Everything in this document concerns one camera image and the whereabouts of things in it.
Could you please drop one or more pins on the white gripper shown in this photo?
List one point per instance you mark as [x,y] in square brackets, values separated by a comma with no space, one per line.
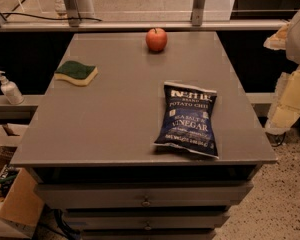
[299,39]

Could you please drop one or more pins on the blue potato chip bag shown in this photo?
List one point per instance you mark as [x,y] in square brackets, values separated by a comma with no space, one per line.
[187,119]

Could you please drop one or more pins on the green and yellow sponge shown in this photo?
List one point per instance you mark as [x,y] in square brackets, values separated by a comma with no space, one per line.
[76,73]

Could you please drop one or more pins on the red apple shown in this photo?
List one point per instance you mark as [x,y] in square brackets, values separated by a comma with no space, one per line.
[156,39]

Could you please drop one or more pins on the top drawer knob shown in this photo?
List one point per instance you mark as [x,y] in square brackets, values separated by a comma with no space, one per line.
[146,202]

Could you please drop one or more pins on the drawer knob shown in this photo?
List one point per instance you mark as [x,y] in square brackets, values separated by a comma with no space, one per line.
[147,226]
[146,202]

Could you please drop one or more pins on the white pump soap bottle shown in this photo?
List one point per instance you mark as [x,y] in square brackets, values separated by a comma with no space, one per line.
[10,90]

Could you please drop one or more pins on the cardboard box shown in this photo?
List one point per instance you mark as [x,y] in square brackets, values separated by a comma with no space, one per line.
[20,207]

